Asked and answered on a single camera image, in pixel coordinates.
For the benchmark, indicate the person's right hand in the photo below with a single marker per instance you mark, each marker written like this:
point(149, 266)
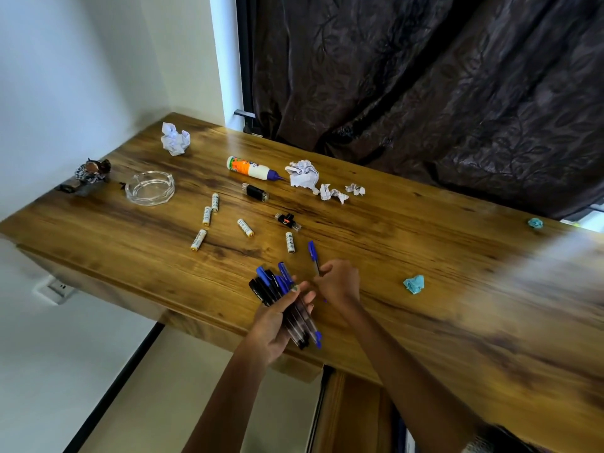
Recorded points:
point(340, 283)

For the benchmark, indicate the person's left hand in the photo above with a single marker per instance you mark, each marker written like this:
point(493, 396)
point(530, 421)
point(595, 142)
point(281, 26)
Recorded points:
point(271, 334)

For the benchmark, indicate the black capped ballpoint pen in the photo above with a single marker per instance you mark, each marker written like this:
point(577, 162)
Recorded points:
point(262, 284)
point(271, 278)
point(257, 291)

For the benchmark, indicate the white cylindrical battery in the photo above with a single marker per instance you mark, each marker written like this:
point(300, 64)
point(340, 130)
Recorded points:
point(290, 242)
point(245, 228)
point(206, 216)
point(215, 202)
point(198, 240)

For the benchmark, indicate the small black white object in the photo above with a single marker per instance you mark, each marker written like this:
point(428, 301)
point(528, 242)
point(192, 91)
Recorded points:
point(287, 221)

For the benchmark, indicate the twisted white paper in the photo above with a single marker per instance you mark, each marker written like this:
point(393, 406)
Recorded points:
point(330, 193)

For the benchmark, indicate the small white paper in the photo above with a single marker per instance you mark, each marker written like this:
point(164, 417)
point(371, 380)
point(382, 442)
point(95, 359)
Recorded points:
point(355, 189)

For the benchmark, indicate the large white paper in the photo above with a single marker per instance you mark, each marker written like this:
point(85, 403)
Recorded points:
point(304, 176)

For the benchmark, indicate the black lighter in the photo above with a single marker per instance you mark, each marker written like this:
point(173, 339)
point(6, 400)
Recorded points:
point(255, 192)

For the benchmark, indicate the orange white glue bottle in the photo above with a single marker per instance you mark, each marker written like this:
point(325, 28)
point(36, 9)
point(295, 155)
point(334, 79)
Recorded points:
point(250, 168)

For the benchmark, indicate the clear glass ashtray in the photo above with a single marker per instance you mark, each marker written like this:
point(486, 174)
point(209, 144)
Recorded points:
point(150, 195)

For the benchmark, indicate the tiny teal paper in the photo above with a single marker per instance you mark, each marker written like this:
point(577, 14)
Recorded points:
point(535, 223)

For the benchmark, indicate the white paper ball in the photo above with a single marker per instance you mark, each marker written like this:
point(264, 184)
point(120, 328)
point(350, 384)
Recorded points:
point(175, 140)

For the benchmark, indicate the dark brown snack wrapper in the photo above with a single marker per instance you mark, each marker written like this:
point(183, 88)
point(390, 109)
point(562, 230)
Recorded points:
point(92, 172)

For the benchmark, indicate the person's right forearm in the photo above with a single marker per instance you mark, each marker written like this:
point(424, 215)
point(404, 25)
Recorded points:
point(406, 372)

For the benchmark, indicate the person's left forearm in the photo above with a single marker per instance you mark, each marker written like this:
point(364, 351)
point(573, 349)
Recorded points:
point(226, 405)

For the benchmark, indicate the black baseboard strip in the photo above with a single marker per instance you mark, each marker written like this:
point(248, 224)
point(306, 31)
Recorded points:
point(113, 391)

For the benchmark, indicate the dark brown leaf-patterned curtain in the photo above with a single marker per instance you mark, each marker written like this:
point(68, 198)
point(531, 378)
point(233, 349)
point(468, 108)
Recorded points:
point(424, 89)

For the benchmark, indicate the black white patterned sleeve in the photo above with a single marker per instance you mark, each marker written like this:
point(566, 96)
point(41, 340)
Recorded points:
point(500, 441)

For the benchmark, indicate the white wall socket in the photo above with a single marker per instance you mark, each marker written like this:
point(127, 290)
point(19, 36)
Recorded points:
point(59, 290)

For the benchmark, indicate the black window frame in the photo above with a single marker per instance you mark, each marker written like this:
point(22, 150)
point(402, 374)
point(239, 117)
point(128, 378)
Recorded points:
point(244, 56)

